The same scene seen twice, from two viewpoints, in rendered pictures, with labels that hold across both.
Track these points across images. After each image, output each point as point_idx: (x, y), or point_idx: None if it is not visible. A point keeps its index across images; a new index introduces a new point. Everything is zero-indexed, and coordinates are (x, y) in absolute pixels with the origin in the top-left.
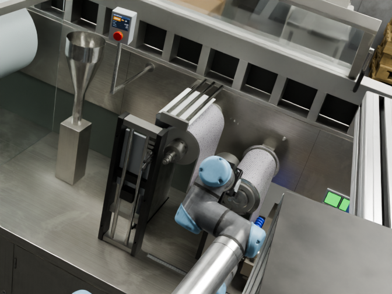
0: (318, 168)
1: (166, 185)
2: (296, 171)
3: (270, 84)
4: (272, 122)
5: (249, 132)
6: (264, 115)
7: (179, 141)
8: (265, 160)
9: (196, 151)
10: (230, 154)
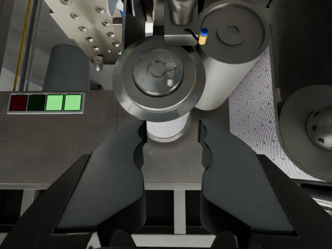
0: (100, 132)
1: (282, 22)
2: (124, 116)
3: (191, 199)
4: (171, 166)
5: (194, 140)
6: (183, 171)
7: None
8: (153, 132)
9: (284, 135)
10: (207, 109)
